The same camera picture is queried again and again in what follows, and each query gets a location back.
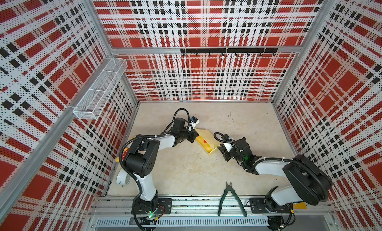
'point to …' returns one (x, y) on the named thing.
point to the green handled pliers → (229, 187)
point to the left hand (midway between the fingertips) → (200, 133)
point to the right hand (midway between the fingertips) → (221, 145)
